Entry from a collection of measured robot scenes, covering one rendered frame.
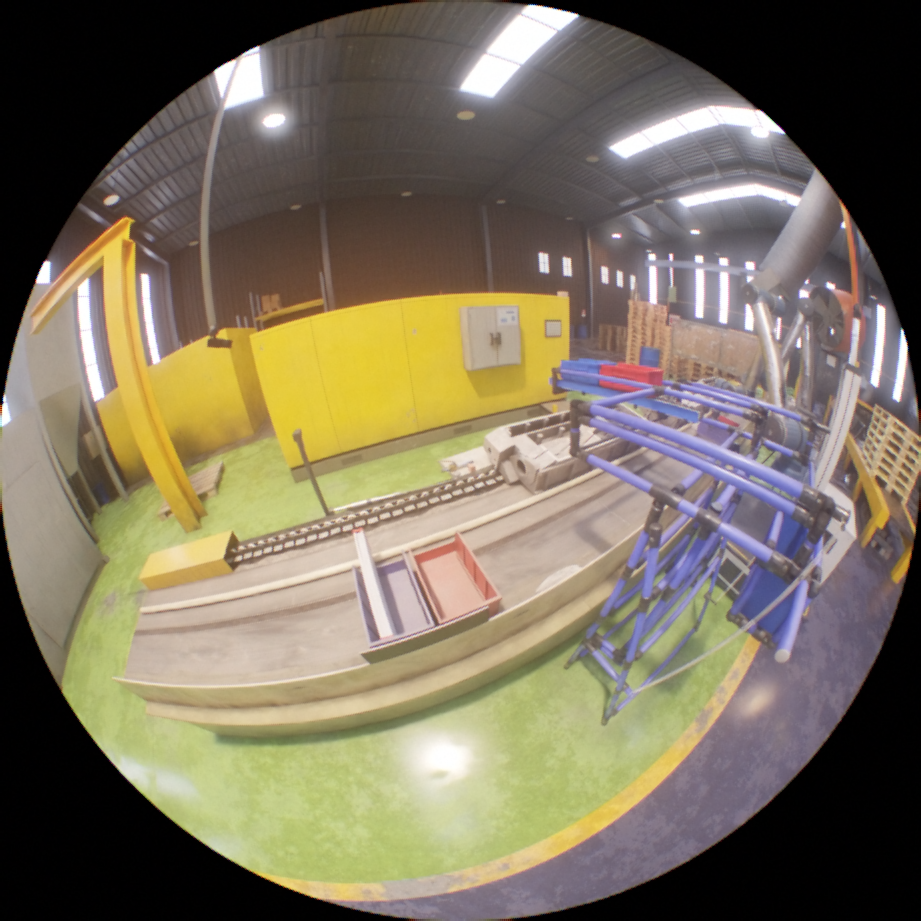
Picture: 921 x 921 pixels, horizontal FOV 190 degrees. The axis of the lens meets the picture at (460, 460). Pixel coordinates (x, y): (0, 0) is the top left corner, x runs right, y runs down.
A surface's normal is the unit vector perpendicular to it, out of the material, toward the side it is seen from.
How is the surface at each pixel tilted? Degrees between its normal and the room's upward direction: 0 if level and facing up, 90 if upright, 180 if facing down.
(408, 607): 0
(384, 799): 0
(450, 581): 0
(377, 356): 90
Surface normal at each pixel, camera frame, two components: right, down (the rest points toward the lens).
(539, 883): -0.08, -0.86
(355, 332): 0.41, 0.43
